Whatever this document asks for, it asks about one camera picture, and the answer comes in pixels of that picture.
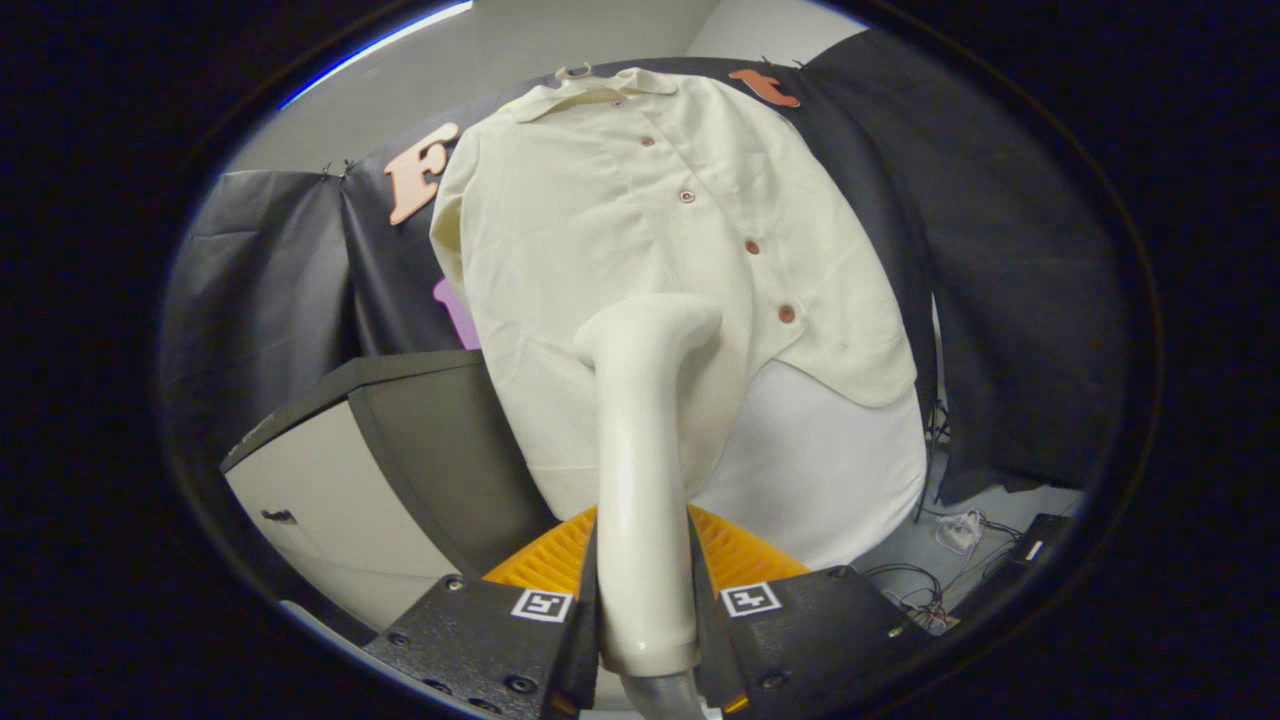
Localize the cream garment steamer head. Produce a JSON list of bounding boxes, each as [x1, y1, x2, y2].
[[573, 293, 724, 679]]

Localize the grey cabinet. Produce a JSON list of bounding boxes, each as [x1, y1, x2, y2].
[[220, 350, 561, 633]]

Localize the tangled floor cables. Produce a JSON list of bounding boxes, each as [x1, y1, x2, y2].
[[860, 505, 1013, 633]]

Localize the black box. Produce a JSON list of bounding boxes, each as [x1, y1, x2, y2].
[[1000, 512, 1071, 583]]

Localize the white ironing board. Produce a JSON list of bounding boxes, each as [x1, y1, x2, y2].
[[690, 360, 929, 571]]

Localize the black backdrop cloth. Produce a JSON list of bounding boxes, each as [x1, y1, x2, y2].
[[160, 28, 1131, 506]]

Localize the white cable bundle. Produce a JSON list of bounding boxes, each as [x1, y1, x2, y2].
[[935, 510, 986, 551]]

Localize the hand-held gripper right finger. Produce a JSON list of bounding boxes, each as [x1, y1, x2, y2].
[[685, 503, 936, 716]]

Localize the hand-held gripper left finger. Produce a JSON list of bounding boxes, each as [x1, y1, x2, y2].
[[360, 505, 601, 720]]

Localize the cream button-up shirt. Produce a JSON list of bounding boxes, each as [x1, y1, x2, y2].
[[430, 68, 919, 521]]

